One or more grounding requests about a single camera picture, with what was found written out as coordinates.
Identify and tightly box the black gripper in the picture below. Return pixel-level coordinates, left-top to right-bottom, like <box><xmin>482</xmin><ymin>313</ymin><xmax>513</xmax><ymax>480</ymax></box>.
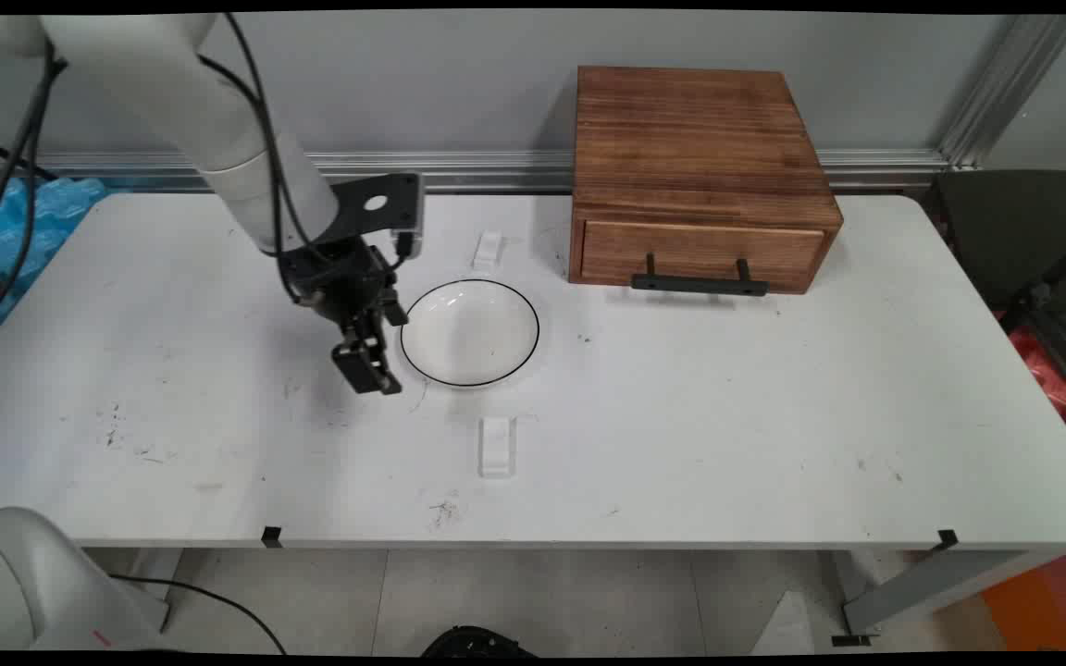
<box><xmin>278</xmin><ymin>239</ymin><xmax>410</xmax><ymax>398</ymax></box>

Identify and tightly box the white bowl with black rim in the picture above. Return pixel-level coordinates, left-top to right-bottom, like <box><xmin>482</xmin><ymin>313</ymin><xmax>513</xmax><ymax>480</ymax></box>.
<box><xmin>400</xmin><ymin>278</ymin><xmax>541</xmax><ymax>389</ymax></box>

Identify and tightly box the black round floor object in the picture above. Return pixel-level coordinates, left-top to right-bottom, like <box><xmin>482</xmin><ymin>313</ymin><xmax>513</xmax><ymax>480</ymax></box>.
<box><xmin>421</xmin><ymin>626</ymin><xmax>539</xmax><ymax>659</ymax></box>

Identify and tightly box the brown wooden drawer cabinet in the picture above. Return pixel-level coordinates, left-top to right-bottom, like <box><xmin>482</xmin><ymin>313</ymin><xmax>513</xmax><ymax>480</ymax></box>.
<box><xmin>568</xmin><ymin>65</ymin><xmax>845</xmax><ymax>295</ymax></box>

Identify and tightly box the blue plastic bag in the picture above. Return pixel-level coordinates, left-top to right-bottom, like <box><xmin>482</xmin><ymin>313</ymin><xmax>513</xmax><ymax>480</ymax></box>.
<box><xmin>0</xmin><ymin>176</ymin><xmax>110</xmax><ymax>358</ymax></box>

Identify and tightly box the grey table leg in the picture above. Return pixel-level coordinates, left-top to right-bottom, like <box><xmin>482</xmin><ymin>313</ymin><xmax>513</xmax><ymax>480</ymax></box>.
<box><xmin>831</xmin><ymin>549</ymin><xmax>1035</xmax><ymax>648</ymax></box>

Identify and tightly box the red plastic bag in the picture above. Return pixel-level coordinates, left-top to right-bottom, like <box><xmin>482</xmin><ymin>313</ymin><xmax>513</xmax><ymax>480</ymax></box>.
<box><xmin>996</xmin><ymin>310</ymin><xmax>1066</xmax><ymax>463</ymax></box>

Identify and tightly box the orange box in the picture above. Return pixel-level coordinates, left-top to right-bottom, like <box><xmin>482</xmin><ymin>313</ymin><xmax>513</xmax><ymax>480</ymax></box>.
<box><xmin>981</xmin><ymin>550</ymin><xmax>1066</xmax><ymax>652</ymax></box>

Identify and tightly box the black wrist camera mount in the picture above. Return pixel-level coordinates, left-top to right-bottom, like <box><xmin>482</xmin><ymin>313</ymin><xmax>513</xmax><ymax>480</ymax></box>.
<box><xmin>329</xmin><ymin>173</ymin><xmax>426</xmax><ymax>245</ymax></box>

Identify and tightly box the horizontal aluminium rail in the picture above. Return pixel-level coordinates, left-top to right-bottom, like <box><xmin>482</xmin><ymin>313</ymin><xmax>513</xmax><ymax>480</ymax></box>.
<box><xmin>0</xmin><ymin>150</ymin><xmax>950</xmax><ymax>194</ymax></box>

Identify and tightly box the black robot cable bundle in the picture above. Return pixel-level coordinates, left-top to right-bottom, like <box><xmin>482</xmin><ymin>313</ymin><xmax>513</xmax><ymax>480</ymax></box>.
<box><xmin>0</xmin><ymin>14</ymin><xmax>423</xmax><ymax>519</ymax></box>

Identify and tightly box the black floor cable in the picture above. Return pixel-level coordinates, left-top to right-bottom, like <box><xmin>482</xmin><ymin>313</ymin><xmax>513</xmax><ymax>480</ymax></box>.
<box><xmin>107</xmin><ymin>573</ymin><xmax>290</xmax><ymax>656</ymax></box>

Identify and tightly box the diagonal aluminium post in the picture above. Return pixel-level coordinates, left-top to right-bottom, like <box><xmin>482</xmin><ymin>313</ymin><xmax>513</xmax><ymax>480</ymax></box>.
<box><xmin>937</xmin><ymin>14</ymin><xmax>1066</xmax><ymax>170</ymax></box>

